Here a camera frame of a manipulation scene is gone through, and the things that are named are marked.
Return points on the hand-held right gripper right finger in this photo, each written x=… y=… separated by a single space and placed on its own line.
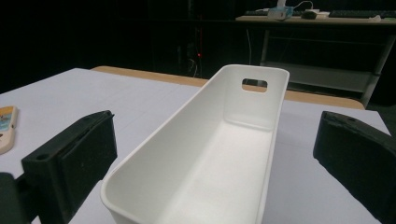
x=358 y=155

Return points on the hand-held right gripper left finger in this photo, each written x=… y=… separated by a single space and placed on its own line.
x=77 y=149

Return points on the beige cartoon print toy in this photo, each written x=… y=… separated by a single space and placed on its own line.
x=7 y=127

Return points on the white plastic bin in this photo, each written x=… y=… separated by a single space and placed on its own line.
x=218 y=161

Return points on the white paper sheet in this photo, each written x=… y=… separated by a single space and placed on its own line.
x=140 y=102

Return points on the crumpled white tissue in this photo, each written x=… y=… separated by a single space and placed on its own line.
x=375 y=18

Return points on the black keyboard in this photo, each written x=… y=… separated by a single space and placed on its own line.
x=255 y=13
x=358 y=13

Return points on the white metal stand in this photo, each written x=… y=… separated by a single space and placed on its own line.
x=311 y=21

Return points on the small white box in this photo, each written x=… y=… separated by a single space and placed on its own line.
x=322 y=13

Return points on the black computer mouse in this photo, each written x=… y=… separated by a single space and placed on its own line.
x=309 y=15

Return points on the light blue tissue box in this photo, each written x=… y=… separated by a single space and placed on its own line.
x=280 y=13

